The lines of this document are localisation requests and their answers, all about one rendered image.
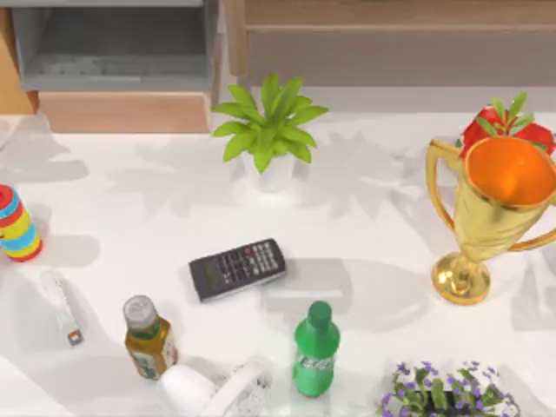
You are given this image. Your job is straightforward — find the wooden cupboard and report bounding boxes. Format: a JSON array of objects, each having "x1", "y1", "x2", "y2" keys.
[{"x1": 0, "y1": 7, "x2": 41, "y2": 116}]

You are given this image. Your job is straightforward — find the wooden shelf unit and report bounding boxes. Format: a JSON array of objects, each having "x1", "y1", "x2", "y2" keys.
[{"x1": 225, "y1": 0, "x2": 556, "y2": 88}]

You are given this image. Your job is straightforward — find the stack of coloured rings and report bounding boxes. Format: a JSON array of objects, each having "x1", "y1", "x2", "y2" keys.
[{"x1": 0, "y1": 184, "x2": 43, "y2": 263}]

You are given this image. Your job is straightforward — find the pale wooden drawer front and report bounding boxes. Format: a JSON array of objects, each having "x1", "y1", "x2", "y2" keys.
[{"x1": 37, "y1": 89, "x2": 213, "y2": 134}]

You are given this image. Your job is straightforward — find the black calculator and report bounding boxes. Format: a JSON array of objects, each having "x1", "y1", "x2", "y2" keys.
[{"x1": 188, "y1": 237, "x2": 288, "y2": 304}]

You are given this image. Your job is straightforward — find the red flower plant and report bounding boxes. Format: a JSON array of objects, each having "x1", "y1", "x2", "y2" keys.
[{"x1": 454, "y1": 91, "x2": 556, "y2": 156}]

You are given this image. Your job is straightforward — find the white headphones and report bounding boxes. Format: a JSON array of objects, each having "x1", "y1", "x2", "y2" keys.
[{"x1": 156, "y1": 354, "x2": 275, "y2": 417}]

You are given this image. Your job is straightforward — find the purple flower plant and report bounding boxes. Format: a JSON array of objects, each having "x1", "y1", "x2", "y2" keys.
[{"x1": 375, "y1": 360, "x2": 522, "y2": 417}]

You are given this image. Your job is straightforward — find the gold trophy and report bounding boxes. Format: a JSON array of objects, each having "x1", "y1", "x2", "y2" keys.
[{"x1": 425, "y1": 136, "x2": 556, "y2": 307}]

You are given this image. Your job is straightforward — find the amber bottle with grey cap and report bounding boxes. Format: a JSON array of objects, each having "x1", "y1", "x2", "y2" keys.
[{"x1": 122, "y1": 295, "x2": 179, "y2": 382}]

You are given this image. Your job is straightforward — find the green bottle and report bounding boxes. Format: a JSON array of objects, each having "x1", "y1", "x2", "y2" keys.
[{"x1": 293, "y1": 300, "x2": 341, "y2": 399}]

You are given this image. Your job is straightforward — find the green plant in white pot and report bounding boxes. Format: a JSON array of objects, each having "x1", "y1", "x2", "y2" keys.
[{"x1": 210, "y1": 71, "x2": 330, "y2": 194}]

